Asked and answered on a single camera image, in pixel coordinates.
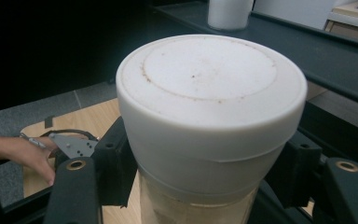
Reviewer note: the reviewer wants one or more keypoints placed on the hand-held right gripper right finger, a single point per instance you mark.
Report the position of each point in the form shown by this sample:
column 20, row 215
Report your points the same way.
column 301, row 168

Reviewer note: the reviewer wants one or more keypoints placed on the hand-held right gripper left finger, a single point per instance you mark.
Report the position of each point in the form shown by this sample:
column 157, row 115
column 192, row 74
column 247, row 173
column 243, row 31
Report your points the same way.
column 115, row 161

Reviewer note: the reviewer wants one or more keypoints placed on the tall jar with white lid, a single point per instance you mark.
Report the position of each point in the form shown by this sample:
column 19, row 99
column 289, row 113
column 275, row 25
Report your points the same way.
column 211, row 102

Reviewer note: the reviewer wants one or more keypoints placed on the black two-tier metal shelf rack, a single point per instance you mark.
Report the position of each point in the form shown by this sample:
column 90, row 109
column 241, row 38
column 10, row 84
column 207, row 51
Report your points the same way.
column 323, row 53

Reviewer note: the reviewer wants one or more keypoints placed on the small jar with silver lid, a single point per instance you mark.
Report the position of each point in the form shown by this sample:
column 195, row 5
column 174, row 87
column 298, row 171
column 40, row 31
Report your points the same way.
column 230, row 14

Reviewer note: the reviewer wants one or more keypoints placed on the light wooden cabinet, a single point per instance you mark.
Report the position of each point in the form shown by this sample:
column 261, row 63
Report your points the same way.
column 351, row 26

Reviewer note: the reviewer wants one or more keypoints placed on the grey metal table bracket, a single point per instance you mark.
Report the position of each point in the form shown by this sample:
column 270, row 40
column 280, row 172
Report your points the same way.
column 49, row 122

